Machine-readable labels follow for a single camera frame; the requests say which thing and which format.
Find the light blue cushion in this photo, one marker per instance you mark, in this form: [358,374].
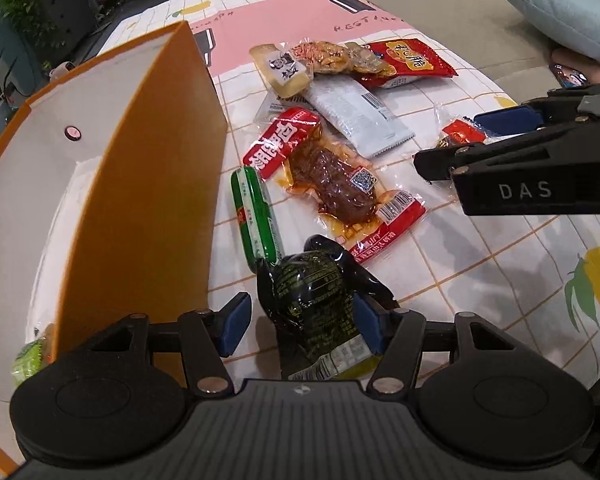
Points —
[574,24]

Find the hand holding phone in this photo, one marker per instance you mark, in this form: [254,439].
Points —
[587,66]

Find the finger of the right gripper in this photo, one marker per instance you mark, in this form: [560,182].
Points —
[560,106]
[438,164]

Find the red braised meat packet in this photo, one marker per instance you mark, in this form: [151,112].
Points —
[361,213]

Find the smartphone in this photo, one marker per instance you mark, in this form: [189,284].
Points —
[568,77]

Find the small red candy packet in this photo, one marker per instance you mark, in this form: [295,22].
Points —
[460,131]

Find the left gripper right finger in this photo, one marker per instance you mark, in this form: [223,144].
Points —
[397,338]

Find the black snack packet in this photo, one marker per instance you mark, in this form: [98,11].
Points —
[309,299]

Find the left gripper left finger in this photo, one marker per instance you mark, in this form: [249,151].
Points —
[209,337]

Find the beige tofu snack packet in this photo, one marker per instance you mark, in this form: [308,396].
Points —
[286,75]

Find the green raisin packet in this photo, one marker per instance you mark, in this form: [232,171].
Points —
[34,356]

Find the green sausage stick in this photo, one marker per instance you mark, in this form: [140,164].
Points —
[256,221]

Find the red chip bag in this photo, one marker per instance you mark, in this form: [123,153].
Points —
[406,60]

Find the dark cabinet with plants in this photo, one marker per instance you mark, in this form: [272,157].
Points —
[50,28]

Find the white snack packet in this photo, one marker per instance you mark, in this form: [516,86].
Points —
[357,114]

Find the orange cardboard box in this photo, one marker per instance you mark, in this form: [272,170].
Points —
[146,123]

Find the yellow peanut snack packet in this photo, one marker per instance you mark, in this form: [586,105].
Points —
[324,57]

